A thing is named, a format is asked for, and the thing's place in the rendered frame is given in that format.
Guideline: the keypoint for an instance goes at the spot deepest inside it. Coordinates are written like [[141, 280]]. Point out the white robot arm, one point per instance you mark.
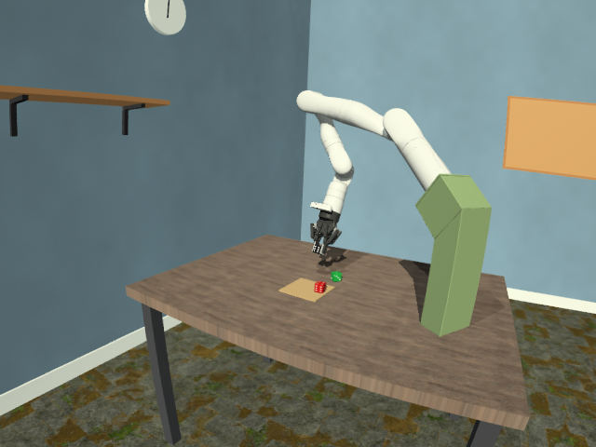
[[409, 139]]

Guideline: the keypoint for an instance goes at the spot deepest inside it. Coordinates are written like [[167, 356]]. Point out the tan flat mat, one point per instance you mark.
[[305, 289]]

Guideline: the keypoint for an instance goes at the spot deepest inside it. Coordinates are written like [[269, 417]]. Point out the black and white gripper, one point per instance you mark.
[[325, 226]]

